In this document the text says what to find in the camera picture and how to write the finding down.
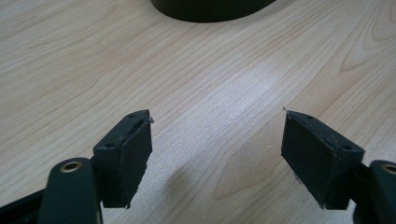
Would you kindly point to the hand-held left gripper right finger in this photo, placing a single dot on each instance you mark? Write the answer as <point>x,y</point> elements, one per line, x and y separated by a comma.
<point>320,161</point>

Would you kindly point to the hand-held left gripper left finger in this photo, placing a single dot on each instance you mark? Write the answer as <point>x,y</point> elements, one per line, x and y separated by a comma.
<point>124,158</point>

